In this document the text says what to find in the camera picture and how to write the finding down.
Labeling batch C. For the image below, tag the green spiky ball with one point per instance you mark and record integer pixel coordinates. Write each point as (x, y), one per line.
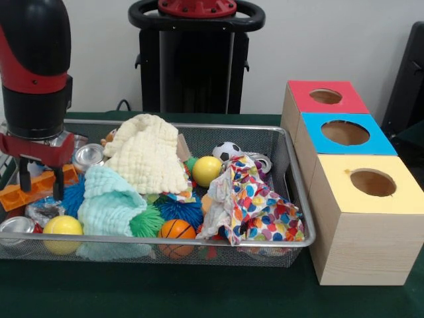
(147, 225)

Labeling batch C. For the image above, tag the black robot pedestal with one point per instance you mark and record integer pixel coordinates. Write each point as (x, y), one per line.
(198, 66)

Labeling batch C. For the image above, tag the clear plastic packet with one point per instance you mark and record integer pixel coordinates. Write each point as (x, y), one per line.
(43, 212)

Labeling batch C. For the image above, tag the large polka dot cloth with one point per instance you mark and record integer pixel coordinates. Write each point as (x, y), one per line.
(265, 215)

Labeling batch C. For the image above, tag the dark green tablecloth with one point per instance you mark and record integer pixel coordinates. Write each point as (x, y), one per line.
(165, 291)

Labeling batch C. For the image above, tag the cream waffle cloth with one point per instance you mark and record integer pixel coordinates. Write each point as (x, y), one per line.
(145, 159)

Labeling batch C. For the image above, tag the silver drink can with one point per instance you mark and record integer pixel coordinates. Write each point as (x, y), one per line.
(87, 155)
(16, 227)

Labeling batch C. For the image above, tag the wooden three-hole box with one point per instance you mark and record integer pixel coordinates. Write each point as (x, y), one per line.
(364, 248)

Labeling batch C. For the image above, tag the small soccer ball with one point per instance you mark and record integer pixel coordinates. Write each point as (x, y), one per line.
(227, 150)

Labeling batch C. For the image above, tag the mint green waffle cloth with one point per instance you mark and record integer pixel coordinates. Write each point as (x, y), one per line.
(109, 205)

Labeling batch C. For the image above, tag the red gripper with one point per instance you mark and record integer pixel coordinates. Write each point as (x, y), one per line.
(33, 150)

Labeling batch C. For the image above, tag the orange plastic grid tray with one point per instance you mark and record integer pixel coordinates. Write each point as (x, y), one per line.
(10, 198)

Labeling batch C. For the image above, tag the dark green side-table cloth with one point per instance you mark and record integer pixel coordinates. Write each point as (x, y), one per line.
(414, 130)

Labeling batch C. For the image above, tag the shallow silver mesh bin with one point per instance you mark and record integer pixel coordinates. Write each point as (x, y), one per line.
(205, 256)

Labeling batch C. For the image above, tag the black flat panel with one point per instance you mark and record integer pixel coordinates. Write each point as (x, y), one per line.
(407, 83)

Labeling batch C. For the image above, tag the orange toy basketball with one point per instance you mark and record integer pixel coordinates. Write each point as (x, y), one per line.
(177, 230)

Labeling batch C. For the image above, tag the small polka dot cloth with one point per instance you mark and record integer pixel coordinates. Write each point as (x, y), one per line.
(245, 165)

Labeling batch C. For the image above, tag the yellow foam ball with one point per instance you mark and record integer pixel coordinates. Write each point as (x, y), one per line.
(63, 227)
(207, 170)

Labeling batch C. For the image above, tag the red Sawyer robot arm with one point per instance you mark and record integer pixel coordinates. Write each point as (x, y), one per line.
(33, 33)

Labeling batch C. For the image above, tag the blue spiky ball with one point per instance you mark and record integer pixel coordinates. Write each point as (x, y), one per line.
(180, 212)
(73, 198)

